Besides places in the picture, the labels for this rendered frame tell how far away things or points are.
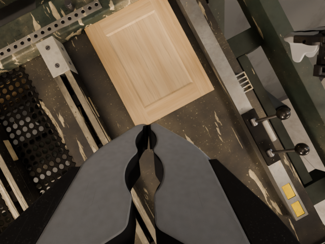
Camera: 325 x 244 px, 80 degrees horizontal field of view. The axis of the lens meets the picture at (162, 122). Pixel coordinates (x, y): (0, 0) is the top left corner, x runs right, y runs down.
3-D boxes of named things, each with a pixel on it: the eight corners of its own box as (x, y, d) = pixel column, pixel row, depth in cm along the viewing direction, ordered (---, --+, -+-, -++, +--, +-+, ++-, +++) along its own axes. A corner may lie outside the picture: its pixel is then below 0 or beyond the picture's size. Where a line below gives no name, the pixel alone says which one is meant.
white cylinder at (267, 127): (273, 138, 72) (263, 119, 72) (278, 138, 69) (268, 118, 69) (266, 142, 72) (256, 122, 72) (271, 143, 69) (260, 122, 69)
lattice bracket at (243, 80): (241, 72, 72) (244, 70, 69) (249, 89, 72) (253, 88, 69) (231, 78, 72) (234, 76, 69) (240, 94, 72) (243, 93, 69)
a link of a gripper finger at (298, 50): (274, 61, 47) (311, 66, 39) (274, 36, 44) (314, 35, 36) (284, 57, 48) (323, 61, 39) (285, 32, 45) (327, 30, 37)
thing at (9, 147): (8, 139, 70) (2, 140, 67) (19, 159, 70) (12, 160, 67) (1, 143, 70) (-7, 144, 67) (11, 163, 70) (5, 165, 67)
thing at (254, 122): (251, 115, 69) (289, 103, 58) (256, 125, 69) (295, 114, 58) (245, 119, 67) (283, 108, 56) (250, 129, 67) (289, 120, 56)
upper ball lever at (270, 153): (266, 145, 69) (308, 139, 58) (272, 155, 69) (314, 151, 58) (261, 150, 67) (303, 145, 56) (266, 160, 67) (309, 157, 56)
